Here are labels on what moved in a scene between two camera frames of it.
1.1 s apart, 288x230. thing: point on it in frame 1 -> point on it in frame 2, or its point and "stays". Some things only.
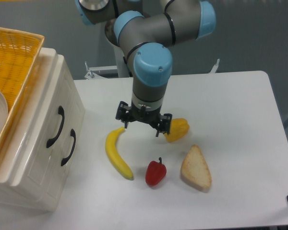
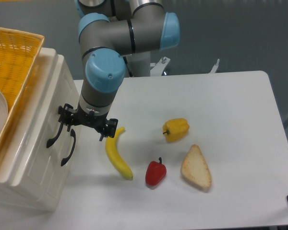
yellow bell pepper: x=179 y=128 stays
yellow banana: x=114 y=155 stays
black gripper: x=126 y=113 -> x=66 y=116
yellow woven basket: x=14 y=53 stays
